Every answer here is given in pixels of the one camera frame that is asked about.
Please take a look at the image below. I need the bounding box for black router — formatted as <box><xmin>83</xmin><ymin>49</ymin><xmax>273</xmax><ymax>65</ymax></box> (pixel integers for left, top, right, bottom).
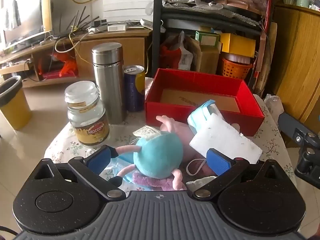
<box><xmin>59</xmin><ymin>7</ymin><xmax>93</xmax><ymax>34</ymax></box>

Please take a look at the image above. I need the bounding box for black shelf rack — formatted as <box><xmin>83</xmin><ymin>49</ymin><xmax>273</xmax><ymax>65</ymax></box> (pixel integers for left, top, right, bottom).
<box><xmin>151</xmin><ymin>0</ymin><xmax>273</xmax><ymax>80</ymax></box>

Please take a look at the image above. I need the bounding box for yellow box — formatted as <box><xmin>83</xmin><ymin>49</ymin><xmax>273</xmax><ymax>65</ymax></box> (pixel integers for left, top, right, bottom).
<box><xmin>219</xmin><ymin>33</ymin><xmax>257</xmax><ymax>58</ymax></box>

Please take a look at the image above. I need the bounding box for glass coffee jar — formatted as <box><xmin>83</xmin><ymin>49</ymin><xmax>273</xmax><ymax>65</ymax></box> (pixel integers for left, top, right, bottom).
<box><xmin>64</xmin><ymin>81</ymin><xmax>110</xmax><ymax>147</ymax></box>

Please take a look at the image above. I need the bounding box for yellow trash bin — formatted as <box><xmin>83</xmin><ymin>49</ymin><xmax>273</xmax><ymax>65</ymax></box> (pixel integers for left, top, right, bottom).
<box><xmin>0</xmin><ymin>75</ymin><xmax>32</xmax><ymax>131</ymax></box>

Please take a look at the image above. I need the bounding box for long red box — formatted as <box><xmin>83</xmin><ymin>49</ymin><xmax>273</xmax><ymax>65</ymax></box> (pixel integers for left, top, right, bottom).
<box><xmin>262</xmin><ymin>0</ymin><xmax>273</xmax><ymax>30</ymax></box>

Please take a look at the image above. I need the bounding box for red and white plastic bag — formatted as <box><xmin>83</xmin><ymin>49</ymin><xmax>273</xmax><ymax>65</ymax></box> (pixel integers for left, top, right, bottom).
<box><xmin>160</xmin><ymin>31</ymin><xmax>194</xmax><ymax>70</ymax></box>

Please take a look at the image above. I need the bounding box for red cardboard box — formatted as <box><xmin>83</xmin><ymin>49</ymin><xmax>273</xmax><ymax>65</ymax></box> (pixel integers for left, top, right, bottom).
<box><xmin>144</xmin><ymin>68</ymin><xmax>265</xmax><ymax>137</ymax></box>

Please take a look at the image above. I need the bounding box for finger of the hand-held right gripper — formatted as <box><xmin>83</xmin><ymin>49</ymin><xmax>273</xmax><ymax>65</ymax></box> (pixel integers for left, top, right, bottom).
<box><xmin>294</xmin><ymin>147</ymin><xmax>320</xmax><ymax>183</ymax></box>
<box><xmin>277</xmin><ymin>112</ymin><xmax>320</xmax><ymax>146</ymax></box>

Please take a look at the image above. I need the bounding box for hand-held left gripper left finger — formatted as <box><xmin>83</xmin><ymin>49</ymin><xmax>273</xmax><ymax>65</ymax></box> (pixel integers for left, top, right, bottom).
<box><xmin>34</xmin><ymin>145</ymin><xmax>127</xmax><ymax>202</ymax></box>

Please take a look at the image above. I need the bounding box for orange plastic basket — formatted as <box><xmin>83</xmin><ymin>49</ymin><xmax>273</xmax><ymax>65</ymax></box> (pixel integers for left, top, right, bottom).
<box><xmin>221</xmin><ymin>57</ymin><xmax>253</xmax><ymax>79</ymax></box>

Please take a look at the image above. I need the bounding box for flat screen television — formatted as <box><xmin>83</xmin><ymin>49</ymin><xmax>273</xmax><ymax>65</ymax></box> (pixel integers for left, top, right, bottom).
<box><xmin>0</xmin><ymin>0</ymin><xmax>53</xmax><ymax>52</ymax></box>

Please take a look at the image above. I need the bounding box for clear plastic bag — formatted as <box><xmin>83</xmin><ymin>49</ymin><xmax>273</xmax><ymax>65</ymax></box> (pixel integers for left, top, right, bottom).
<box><xmin>264</xmin><ymin>94</ymin><xmax>285</xmax><ymax>123</ymax></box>

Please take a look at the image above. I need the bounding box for green box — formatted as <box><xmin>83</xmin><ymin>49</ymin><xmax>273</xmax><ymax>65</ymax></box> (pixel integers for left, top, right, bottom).
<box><xmin>194</xmin><ymin>31</ymin><xmax>220</xmax><ymax>47</ymax></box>

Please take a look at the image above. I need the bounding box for blue drink can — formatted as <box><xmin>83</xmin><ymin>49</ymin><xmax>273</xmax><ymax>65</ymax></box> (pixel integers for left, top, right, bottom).
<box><xmin>124</xmin><ymin>65</ymin><xmax>146</xmax><ymax>112</ymax></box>

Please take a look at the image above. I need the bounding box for pink pot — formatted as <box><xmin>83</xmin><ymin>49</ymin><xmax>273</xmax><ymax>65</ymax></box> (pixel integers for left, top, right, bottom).
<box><xmin>224</xmin><ymin>0</ymin><xmax>250</xmax><ymax>12</ymax></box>

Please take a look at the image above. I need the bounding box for floral tablecloth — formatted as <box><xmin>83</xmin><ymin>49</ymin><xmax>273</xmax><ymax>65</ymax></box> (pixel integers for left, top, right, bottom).
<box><xmin>45</xmin><ymin>77</ymin><xmax>297</xmax><ymax>188</ymax></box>

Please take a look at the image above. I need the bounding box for white foam sponge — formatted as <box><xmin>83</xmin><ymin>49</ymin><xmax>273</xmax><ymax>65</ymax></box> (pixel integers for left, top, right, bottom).
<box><xmin>189</xmin><ymin>111</ymin><xmax>263</xmax><ymax>165</ymax></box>

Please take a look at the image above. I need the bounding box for blue face mask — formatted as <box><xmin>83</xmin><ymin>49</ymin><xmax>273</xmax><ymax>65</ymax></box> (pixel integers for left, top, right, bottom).
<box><xmin>187</xmin><ymin>99</ymin><xmax>222</xmax><ymax>133</ymax></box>
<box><xmin>100</xmin><ymin>154</ymin><xmax>137</xmax><ymax>184</ymax></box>

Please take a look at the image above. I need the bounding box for stainless steel thermos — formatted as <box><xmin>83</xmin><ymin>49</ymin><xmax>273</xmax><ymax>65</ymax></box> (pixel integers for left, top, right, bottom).
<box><xmin>91</xmin><ymin>42</ymin><xmax>128</xmax><ymax>125</ymax></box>

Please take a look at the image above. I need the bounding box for pink pig plush teal dress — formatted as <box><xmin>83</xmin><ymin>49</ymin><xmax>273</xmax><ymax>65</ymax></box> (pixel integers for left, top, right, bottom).
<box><xmin>110</xmin><ymin>115</ymin><xmax>198</xmax><ymax>191</ymax></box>

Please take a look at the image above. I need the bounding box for brown cardboard box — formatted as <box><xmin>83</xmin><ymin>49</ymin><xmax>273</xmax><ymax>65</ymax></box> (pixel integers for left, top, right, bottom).
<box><xmin>191</xmin><ymin>39</ymin><xmax>223</xmax><ymax>74</ymax></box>

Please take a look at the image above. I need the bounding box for purple plush toy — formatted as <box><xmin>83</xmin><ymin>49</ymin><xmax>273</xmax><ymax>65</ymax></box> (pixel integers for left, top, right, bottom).
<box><xmin>132</xmin><ymin>172</ymin><xmax>187</xmax><ymax>191</ymax></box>

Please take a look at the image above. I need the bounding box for wooden cabinet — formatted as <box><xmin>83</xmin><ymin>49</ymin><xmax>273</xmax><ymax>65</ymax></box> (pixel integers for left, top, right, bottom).
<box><xmin>271</xmin><ymin>2</ymin><xmax>320</xmax><ymax>130</ymax></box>

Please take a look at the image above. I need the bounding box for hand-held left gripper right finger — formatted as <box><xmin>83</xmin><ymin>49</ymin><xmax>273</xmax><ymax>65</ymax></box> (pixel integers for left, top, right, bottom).
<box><xmin>194</xmin><ymin>148</ymin><xmax>283</xmax><ymax>198</ymax></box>

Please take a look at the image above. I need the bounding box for wooden television stand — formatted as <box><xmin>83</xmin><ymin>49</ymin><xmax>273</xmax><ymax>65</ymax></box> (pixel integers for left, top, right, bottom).
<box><xmin>0</xmin><ymin>29</ymin><xmax>153</xmax><ymax>88</ymax></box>

